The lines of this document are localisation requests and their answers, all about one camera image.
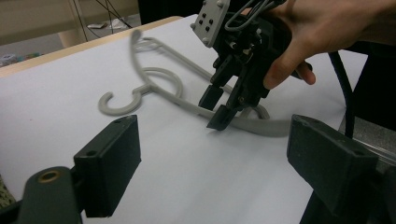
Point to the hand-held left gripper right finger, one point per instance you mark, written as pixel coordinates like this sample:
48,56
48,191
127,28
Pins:
330,165

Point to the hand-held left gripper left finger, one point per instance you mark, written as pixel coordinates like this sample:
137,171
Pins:
107,168

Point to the grey plastic clothes hanger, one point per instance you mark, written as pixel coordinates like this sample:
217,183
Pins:
186,105

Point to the black curtain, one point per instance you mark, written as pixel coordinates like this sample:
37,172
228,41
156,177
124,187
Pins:
168,9

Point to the green speckled sponge block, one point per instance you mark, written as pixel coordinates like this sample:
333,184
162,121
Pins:
5,193

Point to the crumpled papers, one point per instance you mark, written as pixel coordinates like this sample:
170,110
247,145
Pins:
109,24

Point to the small clutter of plastic bits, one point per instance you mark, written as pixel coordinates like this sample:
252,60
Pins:
12,59

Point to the beige office desk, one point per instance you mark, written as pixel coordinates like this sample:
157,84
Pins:
37,21

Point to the metal rail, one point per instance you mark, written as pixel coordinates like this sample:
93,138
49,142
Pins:
373,140

